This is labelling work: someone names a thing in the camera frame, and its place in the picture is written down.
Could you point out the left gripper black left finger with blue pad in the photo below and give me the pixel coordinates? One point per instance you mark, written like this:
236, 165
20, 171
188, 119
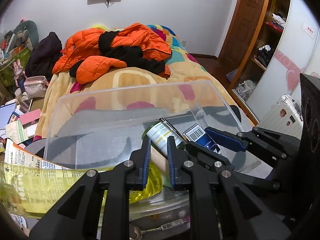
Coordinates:
97, 196

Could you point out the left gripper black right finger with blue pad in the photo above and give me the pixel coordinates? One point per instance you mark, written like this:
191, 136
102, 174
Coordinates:
223, 206

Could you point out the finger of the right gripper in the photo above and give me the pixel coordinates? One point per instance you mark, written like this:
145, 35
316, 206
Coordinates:
226, 139
206, 161

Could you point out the blue white small box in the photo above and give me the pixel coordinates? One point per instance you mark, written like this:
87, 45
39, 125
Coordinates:
198, 135

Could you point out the metal bear claw scratcher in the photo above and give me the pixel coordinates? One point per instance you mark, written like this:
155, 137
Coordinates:
137, 233

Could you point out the dark green glass jar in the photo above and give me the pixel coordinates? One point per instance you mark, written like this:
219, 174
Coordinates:
159, 133

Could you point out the green repellent spray bottle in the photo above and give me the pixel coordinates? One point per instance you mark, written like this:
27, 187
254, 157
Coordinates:
30, 185

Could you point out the clear plastic storage bin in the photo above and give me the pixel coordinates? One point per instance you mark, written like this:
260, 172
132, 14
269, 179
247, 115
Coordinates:
174, 97

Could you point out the white suitcase with stickers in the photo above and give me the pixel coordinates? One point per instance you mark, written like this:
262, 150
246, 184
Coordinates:
284, 117

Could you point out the colourful patterned bedspread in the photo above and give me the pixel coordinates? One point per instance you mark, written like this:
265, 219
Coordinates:
182, 65

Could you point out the wooden wardrobe shelf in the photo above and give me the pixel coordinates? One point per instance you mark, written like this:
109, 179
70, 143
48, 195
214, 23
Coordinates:
266, 37

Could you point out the wooden door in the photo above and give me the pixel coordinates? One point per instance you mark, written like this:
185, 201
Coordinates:
241, 30

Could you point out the pink pouch bag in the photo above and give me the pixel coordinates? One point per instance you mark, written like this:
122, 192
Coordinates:
36, 86

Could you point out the dark purple garment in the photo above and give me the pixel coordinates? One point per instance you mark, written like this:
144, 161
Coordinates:
44, 57

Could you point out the orange puffer jacket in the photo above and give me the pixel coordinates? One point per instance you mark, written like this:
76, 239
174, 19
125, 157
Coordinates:
112, 50

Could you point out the teal neck pillow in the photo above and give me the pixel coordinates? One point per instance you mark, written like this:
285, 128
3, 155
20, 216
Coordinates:
28, 31

